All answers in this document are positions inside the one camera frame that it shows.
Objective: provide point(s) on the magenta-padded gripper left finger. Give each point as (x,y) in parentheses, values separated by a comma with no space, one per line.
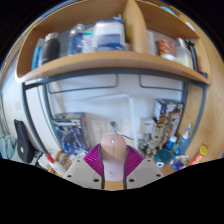
(80,173)

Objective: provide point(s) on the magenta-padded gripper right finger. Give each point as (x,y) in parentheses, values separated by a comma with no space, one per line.
(146,173)

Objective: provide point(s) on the pink computer mouse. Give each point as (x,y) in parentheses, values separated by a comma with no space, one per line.
(113,156)

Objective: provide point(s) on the teal round container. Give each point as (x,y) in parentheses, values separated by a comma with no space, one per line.
(163,156)

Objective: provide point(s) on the blue snack packet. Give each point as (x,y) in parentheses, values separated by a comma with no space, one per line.
(179,163)

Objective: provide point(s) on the blue robot model kit box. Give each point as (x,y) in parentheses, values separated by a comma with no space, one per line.
(71,135)

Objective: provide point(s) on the blue spray bottle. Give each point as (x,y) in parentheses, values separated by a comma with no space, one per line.
(184,143)

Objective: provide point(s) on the colourful printed box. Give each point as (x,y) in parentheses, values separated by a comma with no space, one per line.
(168,116)

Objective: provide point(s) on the black bag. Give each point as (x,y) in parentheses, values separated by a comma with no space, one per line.
(24,143)

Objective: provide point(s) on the teal blanket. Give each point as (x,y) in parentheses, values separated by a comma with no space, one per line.
(7,146)

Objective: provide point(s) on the wooden shelf unit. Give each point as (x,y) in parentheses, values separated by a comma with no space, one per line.
(106,61)

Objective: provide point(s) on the white wall socket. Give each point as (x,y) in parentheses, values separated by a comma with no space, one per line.
(98,126)

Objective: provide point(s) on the grey metal desk frame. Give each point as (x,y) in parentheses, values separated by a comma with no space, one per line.
(31,113)

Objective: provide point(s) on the white wall switch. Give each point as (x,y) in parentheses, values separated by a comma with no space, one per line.
(15,105)

